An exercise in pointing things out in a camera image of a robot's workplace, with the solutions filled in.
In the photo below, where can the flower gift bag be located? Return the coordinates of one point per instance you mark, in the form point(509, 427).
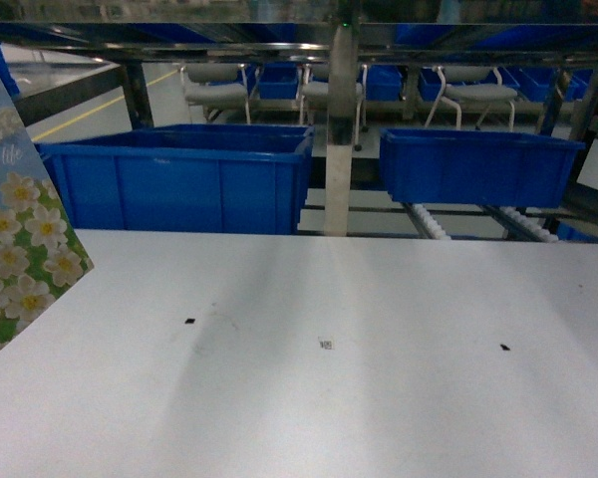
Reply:
point(41, 256)

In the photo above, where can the blue bin right on conveyor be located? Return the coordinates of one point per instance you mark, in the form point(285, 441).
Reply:
point(493, 168)

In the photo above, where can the large blue bin behind table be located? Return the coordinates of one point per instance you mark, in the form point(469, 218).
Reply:
point(217, 178)

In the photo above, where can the grey chair left background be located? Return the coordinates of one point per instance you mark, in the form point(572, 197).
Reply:
point(215, 85)

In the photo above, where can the grey chair right background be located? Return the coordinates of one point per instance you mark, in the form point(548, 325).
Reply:
point(472, 85)

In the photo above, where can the steel vertical post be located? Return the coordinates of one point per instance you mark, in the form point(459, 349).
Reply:
point(340, 129)

